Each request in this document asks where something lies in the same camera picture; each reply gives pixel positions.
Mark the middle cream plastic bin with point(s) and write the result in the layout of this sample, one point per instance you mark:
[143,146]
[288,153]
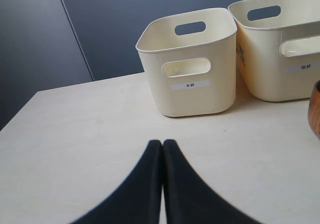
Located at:
[277,45]

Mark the cream plastic bin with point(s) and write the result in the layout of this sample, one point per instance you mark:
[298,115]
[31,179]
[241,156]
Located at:
[190,62]
[277,45]

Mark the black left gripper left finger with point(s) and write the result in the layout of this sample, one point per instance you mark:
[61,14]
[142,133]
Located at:
[137,200]

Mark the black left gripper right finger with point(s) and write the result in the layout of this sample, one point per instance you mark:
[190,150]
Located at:
[188,199]

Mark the left cream plastic bin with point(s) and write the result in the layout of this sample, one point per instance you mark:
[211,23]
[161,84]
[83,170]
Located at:
[190,62]

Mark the brown wooden cup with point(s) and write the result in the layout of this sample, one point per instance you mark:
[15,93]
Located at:
[313,113]

